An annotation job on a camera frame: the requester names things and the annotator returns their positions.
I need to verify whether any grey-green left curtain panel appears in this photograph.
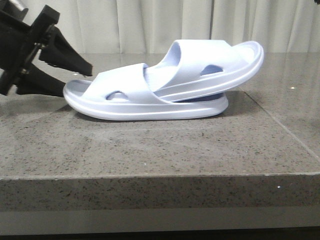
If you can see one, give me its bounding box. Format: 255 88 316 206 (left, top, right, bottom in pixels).
211 0 320 53

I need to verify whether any grey-green right curtain panel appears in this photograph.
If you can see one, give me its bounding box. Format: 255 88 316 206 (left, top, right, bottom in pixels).
23 0 214 54

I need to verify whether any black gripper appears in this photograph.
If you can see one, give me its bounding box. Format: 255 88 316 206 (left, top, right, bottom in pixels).
0 0 93 97

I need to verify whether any grey-green curtain panel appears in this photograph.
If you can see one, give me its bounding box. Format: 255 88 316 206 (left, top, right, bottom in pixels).
211 0 320 53
23 0 214 54

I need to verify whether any light blue slipper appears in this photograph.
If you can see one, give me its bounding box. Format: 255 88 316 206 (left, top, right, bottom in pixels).
144 39 264 102
63 63 229 121

